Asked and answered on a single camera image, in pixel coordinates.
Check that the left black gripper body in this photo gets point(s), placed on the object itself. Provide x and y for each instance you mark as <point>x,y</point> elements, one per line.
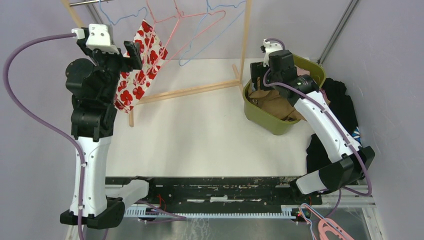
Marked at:
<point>114,64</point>

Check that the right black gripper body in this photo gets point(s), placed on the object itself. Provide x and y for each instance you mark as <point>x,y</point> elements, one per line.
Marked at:
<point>258,70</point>

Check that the red white patterned garment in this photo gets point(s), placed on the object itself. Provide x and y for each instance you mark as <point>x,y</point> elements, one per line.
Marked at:
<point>133,85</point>

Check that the tan brown garment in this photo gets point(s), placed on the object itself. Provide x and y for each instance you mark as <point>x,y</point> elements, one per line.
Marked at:
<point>271,102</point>

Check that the pink wire hanger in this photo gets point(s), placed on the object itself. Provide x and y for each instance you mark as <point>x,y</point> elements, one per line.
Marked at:
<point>187,25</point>

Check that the blue wire hanger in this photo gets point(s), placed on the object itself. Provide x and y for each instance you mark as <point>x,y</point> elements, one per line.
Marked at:
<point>234,8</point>

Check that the pink pleated skirt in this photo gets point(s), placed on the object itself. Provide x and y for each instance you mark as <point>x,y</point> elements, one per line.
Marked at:
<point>300,71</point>

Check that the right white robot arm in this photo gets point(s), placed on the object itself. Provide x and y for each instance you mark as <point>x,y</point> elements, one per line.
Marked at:
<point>349,160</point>

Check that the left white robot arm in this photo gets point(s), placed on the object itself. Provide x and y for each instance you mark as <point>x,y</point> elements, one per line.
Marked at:
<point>93,82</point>

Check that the pink hanger pile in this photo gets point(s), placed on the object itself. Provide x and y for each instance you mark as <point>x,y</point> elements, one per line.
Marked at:
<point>325,225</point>

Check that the wooden clothes rack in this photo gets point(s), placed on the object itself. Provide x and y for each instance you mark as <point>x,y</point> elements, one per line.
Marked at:
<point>187,91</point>

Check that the pink garment beside basket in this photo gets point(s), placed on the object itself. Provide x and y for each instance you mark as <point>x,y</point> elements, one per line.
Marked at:
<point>326,99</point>

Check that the olive green plastic basket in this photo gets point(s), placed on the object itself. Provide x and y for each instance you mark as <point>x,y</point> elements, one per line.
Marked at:
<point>265,120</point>

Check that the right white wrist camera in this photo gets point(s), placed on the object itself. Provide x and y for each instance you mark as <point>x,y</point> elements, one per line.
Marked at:
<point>270,45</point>

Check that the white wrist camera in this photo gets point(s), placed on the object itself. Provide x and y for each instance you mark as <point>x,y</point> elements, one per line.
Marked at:
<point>95,37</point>
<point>270,45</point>

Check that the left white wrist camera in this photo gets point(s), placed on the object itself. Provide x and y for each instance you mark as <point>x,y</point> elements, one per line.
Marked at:
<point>95,37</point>

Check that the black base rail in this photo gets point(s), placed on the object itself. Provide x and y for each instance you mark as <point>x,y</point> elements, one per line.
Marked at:
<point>219,195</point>

